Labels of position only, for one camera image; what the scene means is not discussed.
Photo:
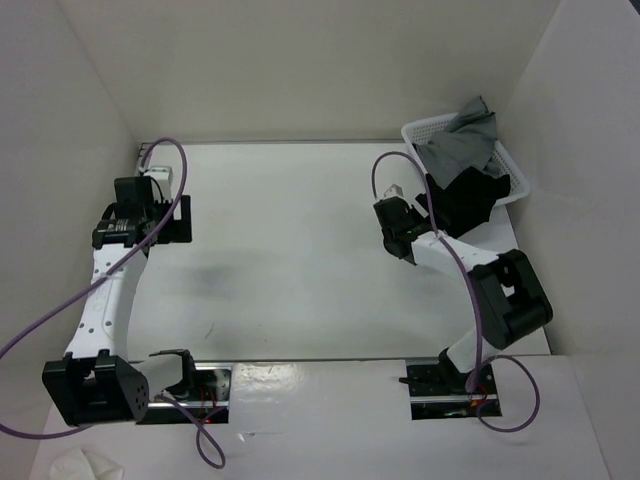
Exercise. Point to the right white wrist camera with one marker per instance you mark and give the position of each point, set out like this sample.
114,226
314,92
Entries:
394,191

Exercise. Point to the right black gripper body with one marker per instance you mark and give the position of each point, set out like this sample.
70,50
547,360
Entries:
417,218

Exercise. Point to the white perforated plastic basket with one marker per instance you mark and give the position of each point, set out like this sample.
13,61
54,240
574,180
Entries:
420,131

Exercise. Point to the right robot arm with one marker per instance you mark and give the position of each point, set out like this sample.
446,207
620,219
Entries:
508,301

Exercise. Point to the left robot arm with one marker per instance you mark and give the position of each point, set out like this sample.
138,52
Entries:
94,382

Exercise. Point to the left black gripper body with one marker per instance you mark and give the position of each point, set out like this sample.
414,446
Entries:
158,211

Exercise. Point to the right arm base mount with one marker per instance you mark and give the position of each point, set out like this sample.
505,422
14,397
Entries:
431,398

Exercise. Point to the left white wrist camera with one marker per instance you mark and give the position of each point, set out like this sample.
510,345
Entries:
163,178

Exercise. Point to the black skirt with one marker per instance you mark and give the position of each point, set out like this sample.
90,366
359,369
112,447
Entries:
467,201

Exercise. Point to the grey skirt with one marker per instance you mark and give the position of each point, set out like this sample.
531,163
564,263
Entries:
467,141

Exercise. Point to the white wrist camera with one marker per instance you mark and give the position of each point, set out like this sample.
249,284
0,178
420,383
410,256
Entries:
163,178
394,191

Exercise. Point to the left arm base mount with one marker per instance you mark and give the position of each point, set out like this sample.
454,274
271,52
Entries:
207,399

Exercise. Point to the crumpled white tissue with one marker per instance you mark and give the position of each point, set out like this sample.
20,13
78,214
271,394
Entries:
79,464

